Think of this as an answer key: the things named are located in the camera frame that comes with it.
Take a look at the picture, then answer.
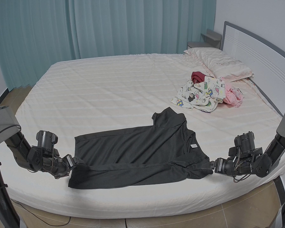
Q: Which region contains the bed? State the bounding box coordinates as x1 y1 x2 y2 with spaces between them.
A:
4 21 285 219

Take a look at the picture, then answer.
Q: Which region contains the black cable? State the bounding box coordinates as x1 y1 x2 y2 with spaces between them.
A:
10 199 72 226

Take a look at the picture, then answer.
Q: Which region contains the dark red garment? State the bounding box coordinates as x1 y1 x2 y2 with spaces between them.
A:
191 71 211 84

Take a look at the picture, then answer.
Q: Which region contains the grey bedside table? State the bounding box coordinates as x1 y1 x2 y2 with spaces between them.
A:
187 29 223 50

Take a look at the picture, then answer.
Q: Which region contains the blue-green curtain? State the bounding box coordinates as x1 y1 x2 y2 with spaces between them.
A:
0 0 217 90

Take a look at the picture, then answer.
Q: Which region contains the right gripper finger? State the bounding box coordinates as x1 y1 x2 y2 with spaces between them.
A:
200 160 216 171

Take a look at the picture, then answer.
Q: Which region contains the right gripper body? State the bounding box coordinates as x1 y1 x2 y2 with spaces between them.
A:
214 157 230 175

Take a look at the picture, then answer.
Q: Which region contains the black T-shirt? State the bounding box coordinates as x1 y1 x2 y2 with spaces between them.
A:
68 107 214 190

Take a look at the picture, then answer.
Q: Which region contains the white printed garment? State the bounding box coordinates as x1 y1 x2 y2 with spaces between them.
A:
170 76 226 114

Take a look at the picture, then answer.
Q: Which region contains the pink garment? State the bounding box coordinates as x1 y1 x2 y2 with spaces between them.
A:
222 79 245 108

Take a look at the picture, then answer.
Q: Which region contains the cream pillow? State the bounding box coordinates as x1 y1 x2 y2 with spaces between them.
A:
183 47 255 82

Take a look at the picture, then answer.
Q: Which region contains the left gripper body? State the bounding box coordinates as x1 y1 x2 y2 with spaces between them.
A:
58 153 78 176

